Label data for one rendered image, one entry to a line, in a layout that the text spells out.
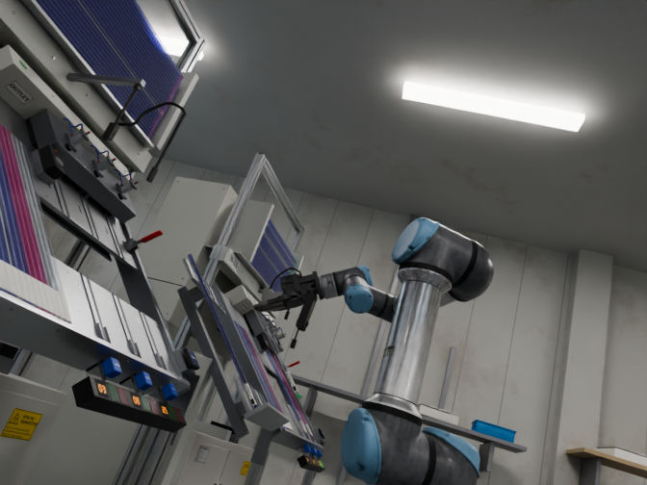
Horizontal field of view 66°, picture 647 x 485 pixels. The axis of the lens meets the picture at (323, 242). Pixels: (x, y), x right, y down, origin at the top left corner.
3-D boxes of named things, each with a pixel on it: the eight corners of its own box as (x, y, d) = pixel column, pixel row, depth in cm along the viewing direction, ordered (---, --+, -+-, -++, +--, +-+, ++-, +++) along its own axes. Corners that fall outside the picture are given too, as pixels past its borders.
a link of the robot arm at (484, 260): (522, 252, 111) (408, 302, 153) (480, 232, 108) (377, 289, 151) (516, 299, 105) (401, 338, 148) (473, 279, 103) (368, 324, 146)
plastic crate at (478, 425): (507, 446, 410) (509, 433, 414) (514, 444, 391) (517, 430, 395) (469, 433, 416) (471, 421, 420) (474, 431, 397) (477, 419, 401)
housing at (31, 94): (93, 208, 153) (134, 185, 154) (-43, 93, 111) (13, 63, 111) (88, 191, 157) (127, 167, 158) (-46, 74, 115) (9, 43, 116)
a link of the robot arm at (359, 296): (390, 300, 139) (382, 285, 149) (354, 285, 136) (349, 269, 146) (375, 323, 141) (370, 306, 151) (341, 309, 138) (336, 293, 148)
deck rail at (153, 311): (168, 402, 121) (191, 389, 121) (164, 401, 119) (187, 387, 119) (97, 201, 157) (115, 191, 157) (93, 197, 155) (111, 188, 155)
